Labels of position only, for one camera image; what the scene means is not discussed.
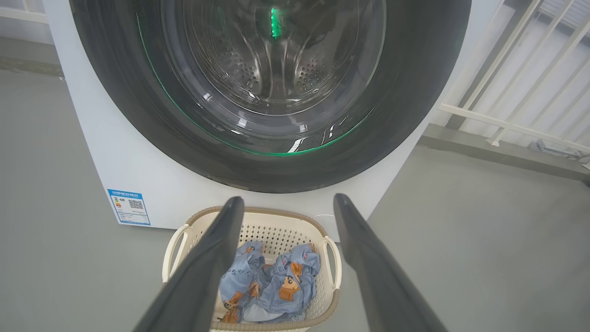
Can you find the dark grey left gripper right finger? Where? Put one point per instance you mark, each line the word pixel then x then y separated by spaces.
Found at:
pixel 382 290

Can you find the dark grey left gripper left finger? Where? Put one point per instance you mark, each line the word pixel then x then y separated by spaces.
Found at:
pixel 198 281

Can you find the blue bear-print garment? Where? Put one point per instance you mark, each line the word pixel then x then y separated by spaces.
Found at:
pixel 276 290

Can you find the black round glass washer door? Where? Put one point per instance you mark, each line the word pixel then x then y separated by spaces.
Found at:
pixel 115 69

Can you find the cream perforated plastic laundry basket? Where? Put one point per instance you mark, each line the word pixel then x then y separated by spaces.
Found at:
pixel 281 230

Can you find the white front-load washing machine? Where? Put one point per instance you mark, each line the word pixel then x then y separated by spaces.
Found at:
pixel 106 138

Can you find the round white filter cover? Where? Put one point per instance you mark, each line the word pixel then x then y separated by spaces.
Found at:
pixel 325 217

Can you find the blue energy label sticker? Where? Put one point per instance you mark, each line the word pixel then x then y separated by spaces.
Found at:
pixel 129 207

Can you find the white metal railing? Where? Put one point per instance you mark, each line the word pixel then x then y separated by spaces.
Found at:
pixel 23 16
pixel 507 122

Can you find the perforated steel washer drum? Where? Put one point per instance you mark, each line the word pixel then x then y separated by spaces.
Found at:
pixel 258 69

